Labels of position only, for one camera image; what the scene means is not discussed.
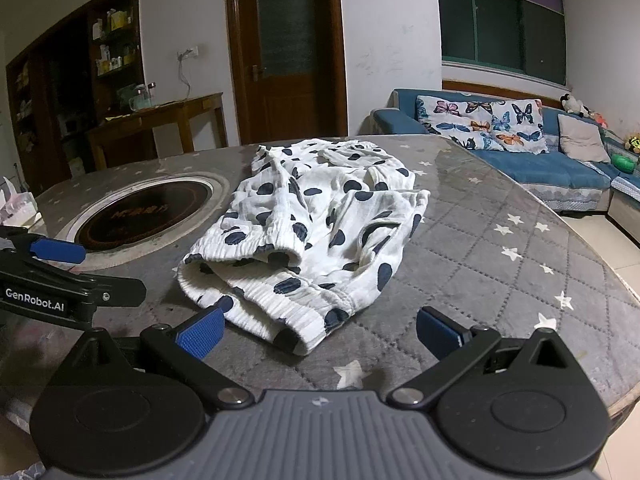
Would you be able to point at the green round plastic toy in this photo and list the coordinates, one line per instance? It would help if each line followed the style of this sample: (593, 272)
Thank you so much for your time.
(625, 162)

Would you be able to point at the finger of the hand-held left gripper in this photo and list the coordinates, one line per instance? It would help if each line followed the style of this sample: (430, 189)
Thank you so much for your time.
(100, 287)
(55, 251)

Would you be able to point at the butterfly print pillow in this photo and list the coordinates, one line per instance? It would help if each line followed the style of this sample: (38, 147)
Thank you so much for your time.
(522, 127)
(455, 122)

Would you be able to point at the round black induction cooktop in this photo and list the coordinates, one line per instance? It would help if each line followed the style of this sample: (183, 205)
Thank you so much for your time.
(140, 215)

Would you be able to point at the white polka dot pants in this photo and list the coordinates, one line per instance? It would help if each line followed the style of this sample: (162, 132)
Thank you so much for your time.
(325, 220)

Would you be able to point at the green framed window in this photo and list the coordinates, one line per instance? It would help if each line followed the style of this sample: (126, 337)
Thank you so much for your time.
(500, 25)

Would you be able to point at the grey star quilted tablecloth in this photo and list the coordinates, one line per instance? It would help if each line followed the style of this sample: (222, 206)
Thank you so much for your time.
(475, 270)

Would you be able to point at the pink plush toy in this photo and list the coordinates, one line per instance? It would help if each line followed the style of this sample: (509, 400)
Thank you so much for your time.
(597, 119)

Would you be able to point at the black and white plush toy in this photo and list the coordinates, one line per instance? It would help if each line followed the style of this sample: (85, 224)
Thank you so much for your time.
(574, 105)

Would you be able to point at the green and yellow toy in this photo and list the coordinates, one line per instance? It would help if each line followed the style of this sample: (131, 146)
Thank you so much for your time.
(633, 142)

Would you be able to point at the brown wooden door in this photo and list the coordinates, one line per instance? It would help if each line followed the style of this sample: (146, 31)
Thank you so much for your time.
(290, 105)

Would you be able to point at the blue sofa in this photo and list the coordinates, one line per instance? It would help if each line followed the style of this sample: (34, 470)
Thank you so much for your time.
(525, 167)

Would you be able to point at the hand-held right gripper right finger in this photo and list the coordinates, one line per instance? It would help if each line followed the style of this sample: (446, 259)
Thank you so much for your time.
(437, 330)

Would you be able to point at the glass pitcher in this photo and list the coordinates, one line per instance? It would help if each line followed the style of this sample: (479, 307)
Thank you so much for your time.
(140, 99)

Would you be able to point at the shelf bottles and boxes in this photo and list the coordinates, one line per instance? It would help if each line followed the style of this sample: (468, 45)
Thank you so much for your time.
(117, 20)

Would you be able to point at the beige pillow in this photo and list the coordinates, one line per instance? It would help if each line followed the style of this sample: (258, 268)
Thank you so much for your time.
(582, 137)

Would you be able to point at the white kitchen appliance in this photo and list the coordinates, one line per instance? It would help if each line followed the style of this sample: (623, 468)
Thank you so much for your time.
(70, 124)

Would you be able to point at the white plastic bag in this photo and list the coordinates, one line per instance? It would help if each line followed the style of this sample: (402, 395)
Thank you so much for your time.
(17, 205)

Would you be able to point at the white wall socket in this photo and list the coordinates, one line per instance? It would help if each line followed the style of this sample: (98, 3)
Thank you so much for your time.
(189, 52)

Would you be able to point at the wooden side table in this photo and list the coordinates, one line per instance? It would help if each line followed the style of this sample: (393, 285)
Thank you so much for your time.
(170, 110)

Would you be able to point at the dark wooden shelf cabinet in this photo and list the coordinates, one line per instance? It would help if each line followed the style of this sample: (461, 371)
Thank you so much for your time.
(50, 90)

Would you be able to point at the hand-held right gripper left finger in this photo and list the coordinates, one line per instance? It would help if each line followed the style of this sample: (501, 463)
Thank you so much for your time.
(200, 332)

